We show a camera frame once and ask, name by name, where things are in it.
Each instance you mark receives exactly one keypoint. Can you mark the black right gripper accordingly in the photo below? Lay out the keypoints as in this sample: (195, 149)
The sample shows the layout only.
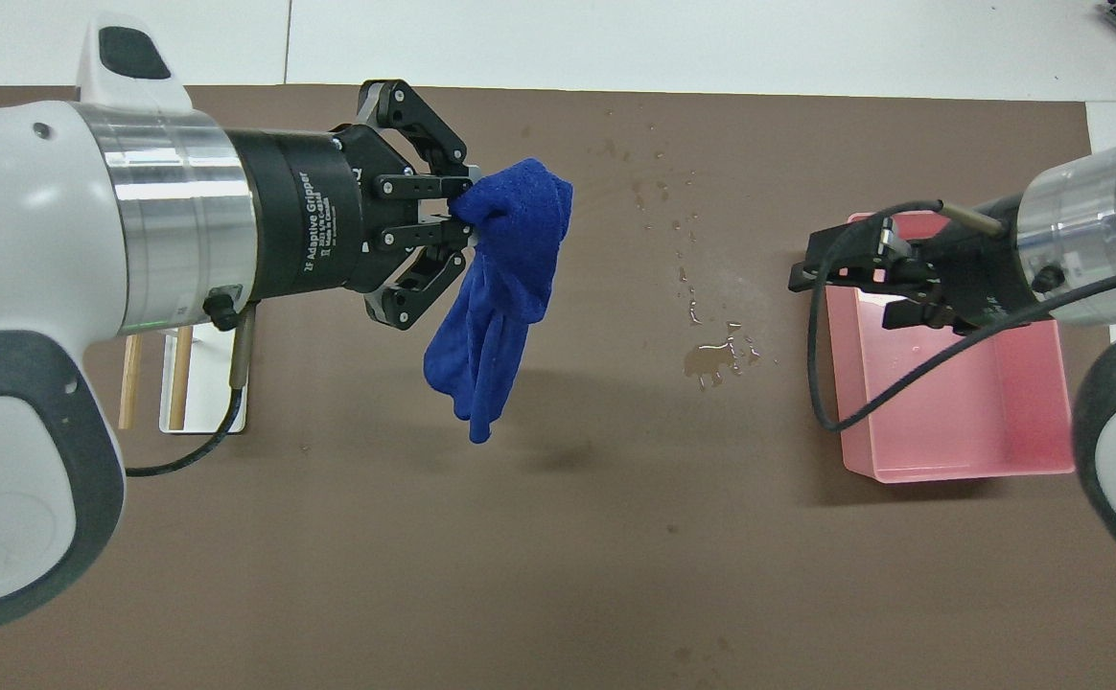
(980, 278)

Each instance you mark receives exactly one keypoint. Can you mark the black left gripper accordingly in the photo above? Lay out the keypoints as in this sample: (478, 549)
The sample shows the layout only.
(299, 211)

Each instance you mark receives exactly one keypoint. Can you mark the blue towel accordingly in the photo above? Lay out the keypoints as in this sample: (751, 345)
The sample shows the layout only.
(505, 278)

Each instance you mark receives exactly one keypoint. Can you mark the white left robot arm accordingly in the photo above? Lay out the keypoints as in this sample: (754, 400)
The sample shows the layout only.
(31, 287)

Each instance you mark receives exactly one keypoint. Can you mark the spilled water puddle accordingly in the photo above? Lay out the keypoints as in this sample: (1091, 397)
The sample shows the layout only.
(707, 362)

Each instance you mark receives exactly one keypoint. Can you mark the pink plastic bin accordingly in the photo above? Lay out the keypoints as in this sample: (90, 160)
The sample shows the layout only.
(961, 412)

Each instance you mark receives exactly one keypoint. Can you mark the wooden rack rod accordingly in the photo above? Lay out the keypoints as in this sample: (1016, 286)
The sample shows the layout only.
(129, 383)
(179, 379)

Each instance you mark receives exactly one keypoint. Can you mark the brown table mat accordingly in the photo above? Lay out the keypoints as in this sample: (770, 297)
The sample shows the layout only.
(568, 537)

